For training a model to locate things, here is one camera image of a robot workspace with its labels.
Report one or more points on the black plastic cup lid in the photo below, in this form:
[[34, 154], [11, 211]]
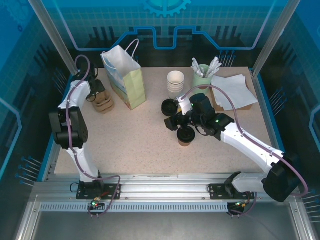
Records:
[[186, 133], [168, 107], [168, 114]]

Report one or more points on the brown paper coffee cup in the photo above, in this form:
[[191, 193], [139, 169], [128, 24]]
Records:
[[186, 144]]

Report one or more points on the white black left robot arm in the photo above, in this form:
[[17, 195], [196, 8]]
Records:
[[75, 100]]

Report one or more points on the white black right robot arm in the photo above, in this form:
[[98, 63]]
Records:
[[250, 145]]

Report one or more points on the white paper cup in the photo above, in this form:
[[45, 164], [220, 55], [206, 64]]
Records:
[[176, 91], [176, 95], [176, 87]]

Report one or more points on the mint green Sweet canister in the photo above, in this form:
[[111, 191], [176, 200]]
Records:
[[201, 83]]

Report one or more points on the white paper napkin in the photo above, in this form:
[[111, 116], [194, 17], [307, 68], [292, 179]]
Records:
[[217, 79], [235, 93]]

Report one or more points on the stack of white paper cups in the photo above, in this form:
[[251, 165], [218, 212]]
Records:
[[176, 78]]

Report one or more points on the white paper-wrapped straw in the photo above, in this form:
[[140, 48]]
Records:
[[200, 72], [195, 65], [211, 68], [217, 64]]

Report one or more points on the aluminium mounting beam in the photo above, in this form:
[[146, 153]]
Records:
[[162, 186]]

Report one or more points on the small LED circuit board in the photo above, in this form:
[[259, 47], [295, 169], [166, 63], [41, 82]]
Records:
[[241, 204], [96, 203]]

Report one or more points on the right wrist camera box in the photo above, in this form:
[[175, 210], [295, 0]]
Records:
[[185, 106]]

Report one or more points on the blue table edge rail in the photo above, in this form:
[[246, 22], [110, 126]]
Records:
[[271, 120], [63, 92]]

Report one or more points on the aluminium frame post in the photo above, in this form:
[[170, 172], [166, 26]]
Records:
[[55, 37], [275, 35]]

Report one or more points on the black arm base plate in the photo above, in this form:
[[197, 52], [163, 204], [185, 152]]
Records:
[[217, 191], [85, 193]]

